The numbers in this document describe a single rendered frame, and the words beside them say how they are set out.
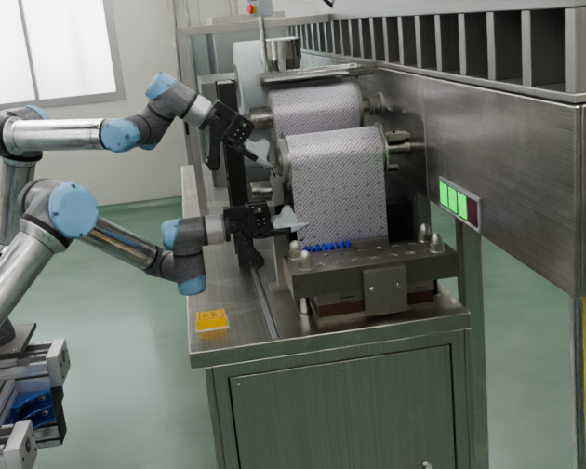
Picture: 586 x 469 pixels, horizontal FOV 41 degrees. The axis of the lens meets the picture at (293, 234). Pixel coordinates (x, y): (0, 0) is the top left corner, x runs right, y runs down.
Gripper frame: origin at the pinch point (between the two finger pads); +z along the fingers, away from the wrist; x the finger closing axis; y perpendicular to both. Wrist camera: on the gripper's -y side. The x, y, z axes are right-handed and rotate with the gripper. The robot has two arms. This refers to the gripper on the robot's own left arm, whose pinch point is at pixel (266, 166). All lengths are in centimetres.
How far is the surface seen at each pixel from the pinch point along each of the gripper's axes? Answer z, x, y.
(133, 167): -3, 549, -112
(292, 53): -2, 64, 31
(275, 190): 5.4, -0.7, -4.0
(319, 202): 14.9, -8.0, 0.1
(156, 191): 27, 549, -119
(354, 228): 26.5, -8.0, -0.6
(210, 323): 5.7, -21.1, -37.4
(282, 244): 15.0, 0.1, -15.2
